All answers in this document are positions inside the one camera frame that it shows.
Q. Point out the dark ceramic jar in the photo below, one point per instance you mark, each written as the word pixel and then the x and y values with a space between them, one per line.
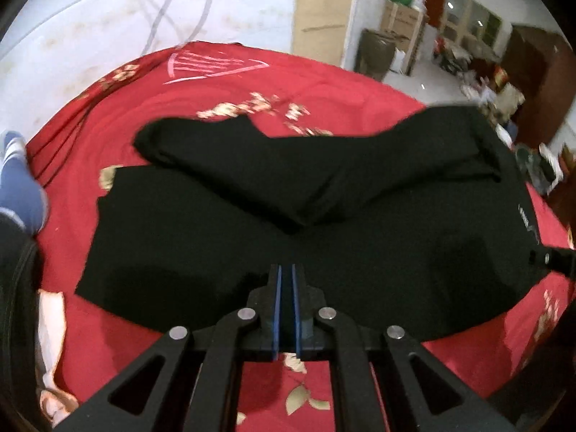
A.
pixel 374 55

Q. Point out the blue sock foot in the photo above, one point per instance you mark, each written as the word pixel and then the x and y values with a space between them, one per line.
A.
pixel 23 199

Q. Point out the red floral bedspread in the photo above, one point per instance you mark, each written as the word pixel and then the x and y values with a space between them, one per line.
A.
pixel 94 132

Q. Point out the black trouser leg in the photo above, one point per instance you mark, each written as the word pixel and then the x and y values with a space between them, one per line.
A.
pixel 19 284

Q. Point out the cardboard box stack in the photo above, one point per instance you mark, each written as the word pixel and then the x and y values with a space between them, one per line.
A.
pixel 406 27

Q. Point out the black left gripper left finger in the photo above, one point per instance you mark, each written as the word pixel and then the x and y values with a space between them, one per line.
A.
pixel 188 381

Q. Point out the tan wooden door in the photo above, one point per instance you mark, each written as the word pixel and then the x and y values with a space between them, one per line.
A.
pixel 320 30

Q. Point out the dark wooden cabinet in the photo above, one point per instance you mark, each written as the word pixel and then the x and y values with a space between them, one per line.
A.
pixel 541 64

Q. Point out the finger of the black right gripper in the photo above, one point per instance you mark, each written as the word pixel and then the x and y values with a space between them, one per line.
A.
pixel 554 259

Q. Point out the black pants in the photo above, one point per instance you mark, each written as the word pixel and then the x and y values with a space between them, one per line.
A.
pixel 428 225

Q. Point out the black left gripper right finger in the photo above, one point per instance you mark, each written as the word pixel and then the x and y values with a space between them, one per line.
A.
pixel 384 381

